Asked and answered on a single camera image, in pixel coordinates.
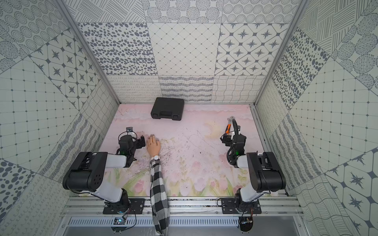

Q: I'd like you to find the pink floral table mat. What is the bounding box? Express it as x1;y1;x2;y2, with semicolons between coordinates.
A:
100;104;263;197

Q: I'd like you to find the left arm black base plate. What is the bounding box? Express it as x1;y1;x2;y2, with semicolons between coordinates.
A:
103;198;145;215

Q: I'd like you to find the black plastic tool case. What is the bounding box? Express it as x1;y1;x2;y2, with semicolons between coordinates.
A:
151;97;185;121

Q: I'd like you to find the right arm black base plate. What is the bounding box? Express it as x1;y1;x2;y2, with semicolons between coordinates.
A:
217;198;262;214

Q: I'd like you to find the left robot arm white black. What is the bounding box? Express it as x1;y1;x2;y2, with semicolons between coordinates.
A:
63;131;146;212

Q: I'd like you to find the orange handle adjustable wrench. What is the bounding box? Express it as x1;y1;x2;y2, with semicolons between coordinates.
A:
225;116;234;134

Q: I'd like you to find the black white checkered sleeve forearm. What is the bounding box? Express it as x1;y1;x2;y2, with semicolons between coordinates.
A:
150;160;170;236

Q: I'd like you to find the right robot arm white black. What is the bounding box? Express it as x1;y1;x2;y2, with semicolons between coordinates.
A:
220;131;286;209

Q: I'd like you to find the aluminium frame rail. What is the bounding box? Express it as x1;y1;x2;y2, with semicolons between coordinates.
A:
62;196;304;217

